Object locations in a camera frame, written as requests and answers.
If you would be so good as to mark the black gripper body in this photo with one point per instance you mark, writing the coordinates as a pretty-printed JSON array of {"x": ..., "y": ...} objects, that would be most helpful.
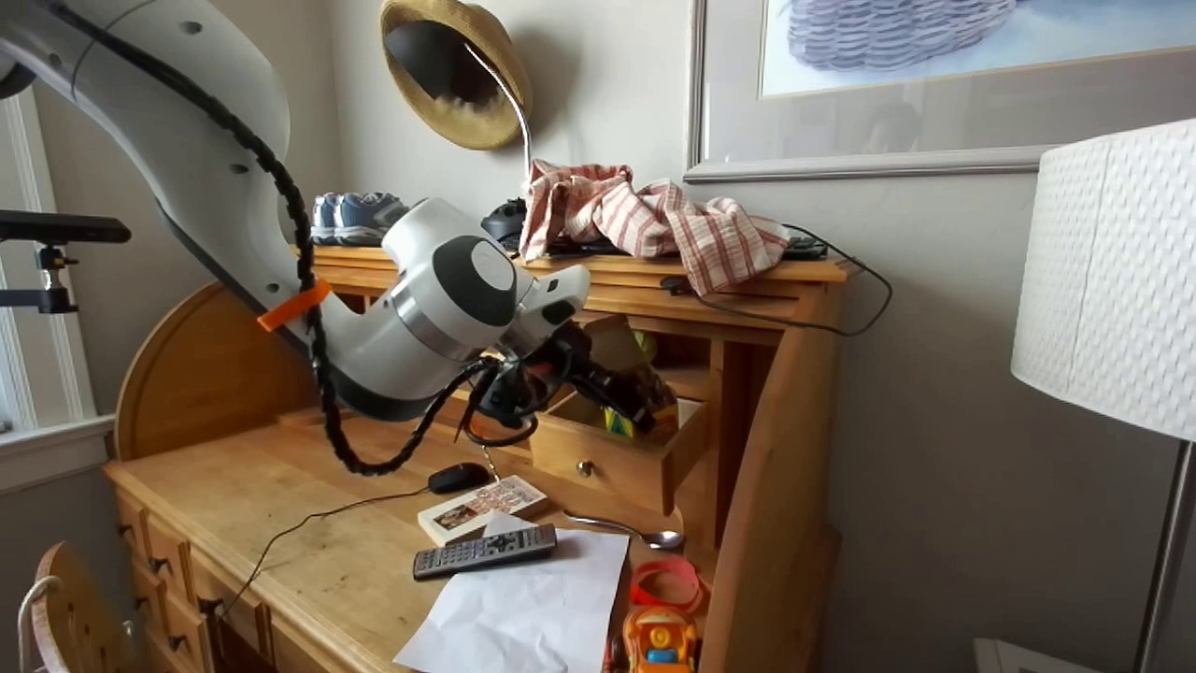
[{"x": 534, "y": 372}]

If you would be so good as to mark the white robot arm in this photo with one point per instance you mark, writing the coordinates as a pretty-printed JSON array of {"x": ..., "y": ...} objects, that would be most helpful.
[{"x": 203, "y": 118}]

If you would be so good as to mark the open top right drawer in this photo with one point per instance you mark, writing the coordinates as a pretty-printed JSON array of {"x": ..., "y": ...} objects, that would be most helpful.
[{"x": 584, "y": 446}]

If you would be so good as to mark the wooden roll-top desk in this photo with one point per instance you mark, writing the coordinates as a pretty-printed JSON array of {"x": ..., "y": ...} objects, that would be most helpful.
[{"x": 253, "y": 547}]

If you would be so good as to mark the black computer mouse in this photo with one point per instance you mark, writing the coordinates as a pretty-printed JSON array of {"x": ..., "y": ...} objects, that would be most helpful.
[{"x": 462, "y": 479}]

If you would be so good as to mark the small paperback book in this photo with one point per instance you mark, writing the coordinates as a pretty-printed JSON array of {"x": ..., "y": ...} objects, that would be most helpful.
[{"x": 468, "y": 514}]

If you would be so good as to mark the black remote control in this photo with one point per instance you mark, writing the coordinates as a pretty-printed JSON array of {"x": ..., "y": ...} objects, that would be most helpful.
[{"x": 482, "y": 553}]

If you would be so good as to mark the black keyboard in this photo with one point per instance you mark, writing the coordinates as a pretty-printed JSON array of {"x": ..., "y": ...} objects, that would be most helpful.
[{"x": 506, "y": 225}]

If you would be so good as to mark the metal spoon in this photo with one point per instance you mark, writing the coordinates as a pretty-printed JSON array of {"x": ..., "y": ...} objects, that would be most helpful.
[{"x": 662, "y": 539}]

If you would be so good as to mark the white paper sheet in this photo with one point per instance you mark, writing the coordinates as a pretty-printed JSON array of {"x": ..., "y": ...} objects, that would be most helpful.
[{"x": 534, "y": 614}]

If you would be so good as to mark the blue grey sneakers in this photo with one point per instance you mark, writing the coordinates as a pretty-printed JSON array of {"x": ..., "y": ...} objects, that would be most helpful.
[{"x": 354, "y": 218}]

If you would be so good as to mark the red plastic toy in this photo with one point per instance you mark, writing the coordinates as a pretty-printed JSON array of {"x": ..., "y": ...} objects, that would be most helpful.
[{"x": 667, "y": 583}]

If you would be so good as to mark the red white checkered cloth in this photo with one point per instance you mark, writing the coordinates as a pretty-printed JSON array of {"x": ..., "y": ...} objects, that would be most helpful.
[{"x": 715, "y": 242}]

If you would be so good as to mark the orange toy car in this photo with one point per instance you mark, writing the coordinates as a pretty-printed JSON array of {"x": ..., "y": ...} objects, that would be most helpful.
[{"x": 658, "y": 641}]

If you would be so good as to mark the white lamp shade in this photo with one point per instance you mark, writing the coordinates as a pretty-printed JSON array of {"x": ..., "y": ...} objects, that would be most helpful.
[{"x": 1109, "y": 296}]

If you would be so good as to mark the framed wall picture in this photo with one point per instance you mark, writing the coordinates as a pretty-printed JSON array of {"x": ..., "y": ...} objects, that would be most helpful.
[{"x": 926, "y": 87}]

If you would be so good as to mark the camera on tripod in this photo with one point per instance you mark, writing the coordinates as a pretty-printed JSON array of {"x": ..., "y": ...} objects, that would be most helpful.
[{"x": 55, "y": 235}]

